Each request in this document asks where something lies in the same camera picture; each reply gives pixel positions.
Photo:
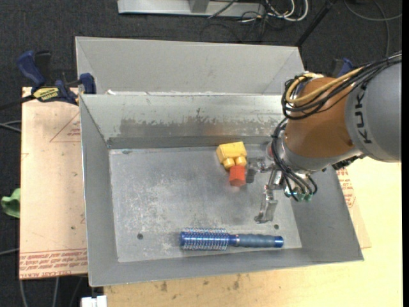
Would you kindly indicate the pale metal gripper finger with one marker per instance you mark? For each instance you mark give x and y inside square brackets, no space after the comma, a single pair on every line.
[261,212]
[271,210]

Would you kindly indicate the orange-red toy block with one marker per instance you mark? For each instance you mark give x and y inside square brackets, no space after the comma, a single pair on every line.
[237,176]

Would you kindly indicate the yellow toy block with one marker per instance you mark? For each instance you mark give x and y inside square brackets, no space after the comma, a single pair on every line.
[230,153]

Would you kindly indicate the blue round hairbrush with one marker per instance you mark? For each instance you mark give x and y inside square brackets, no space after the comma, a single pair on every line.
[217,240]

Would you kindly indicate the grey metal bin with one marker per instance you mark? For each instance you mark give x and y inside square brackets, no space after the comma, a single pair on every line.
[179,190]

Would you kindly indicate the brown cardboard board red print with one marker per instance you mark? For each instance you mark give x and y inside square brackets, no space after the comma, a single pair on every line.
[51,187]

